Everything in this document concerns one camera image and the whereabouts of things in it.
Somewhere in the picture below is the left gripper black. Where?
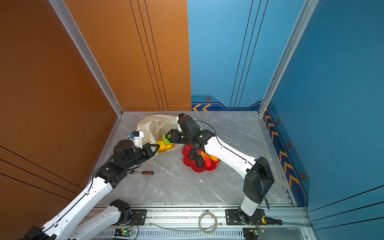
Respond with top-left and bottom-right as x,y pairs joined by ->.
124,143 -> 160,172

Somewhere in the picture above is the green custard apple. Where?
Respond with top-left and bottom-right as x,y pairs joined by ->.
162,135 -> 173,145

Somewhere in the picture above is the orange yellow mango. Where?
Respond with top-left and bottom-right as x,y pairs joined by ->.
165,144 -> 174,151

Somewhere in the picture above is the yellow bumpy fruit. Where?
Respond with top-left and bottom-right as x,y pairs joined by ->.
156,141 -> 166,154

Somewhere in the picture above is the cream plastic bag orange print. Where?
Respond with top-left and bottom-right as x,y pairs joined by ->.
137,115 -> 182,152

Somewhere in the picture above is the dark avocado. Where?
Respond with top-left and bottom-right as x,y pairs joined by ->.
188,148 -> 198,161
194,155 -> 205,169

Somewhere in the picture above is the red yellow mango top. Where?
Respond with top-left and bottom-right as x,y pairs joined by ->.
201,152 -> 212,169

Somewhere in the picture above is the small orange fruit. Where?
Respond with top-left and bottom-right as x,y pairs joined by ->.
209,155 -> 220,162

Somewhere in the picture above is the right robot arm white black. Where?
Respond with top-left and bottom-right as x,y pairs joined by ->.
164,114 -> 275,225

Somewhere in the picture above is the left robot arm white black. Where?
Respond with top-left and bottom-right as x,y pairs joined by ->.
24,140 -> 160,240

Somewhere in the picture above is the red flower-shaped plate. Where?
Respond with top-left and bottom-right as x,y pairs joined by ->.
182,145 -> 221,173

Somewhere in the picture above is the left green circuit board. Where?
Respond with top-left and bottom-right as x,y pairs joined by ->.
114,228 -> 134,239

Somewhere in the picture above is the green circuit board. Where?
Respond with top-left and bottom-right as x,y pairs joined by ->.
243,228 -> 265,240
114,228 -> 134,239

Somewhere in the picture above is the right green circuit board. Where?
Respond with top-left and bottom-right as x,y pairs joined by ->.
243,228 -> 265,240

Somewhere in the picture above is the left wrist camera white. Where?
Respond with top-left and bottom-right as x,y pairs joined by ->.
129,131 -> 144,149

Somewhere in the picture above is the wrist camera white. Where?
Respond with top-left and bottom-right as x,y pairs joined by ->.
129,131 -> 144,149
176,113 -> 187,133

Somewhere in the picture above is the ratchet wrench red handle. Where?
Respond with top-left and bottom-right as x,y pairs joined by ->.
128,170 -> 154,175

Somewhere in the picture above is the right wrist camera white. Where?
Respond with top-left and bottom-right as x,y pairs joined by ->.
176,113 -> 187,133

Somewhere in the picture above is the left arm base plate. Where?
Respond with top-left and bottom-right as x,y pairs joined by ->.
127,209 -> 148,226

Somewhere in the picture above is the coiled grey cable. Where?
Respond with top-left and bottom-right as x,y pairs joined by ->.
197,211 -> 219,235

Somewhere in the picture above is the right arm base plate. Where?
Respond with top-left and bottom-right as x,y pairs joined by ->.
225,209 -> 266,226

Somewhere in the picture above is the yellow handled screwdriver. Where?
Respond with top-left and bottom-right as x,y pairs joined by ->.
261,217 -> 283,226

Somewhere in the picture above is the aluminium front rail frame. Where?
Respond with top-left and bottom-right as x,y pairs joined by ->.
90,205 -> 311,229

